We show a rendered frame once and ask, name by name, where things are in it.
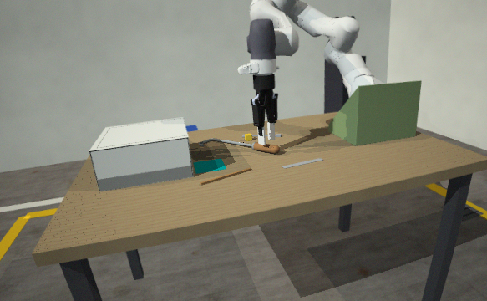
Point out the teal square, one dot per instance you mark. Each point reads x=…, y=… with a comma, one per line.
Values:
x=211, y=165

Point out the wooden handle with grey metal rod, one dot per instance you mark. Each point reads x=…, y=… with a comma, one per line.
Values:
x=255, y=146

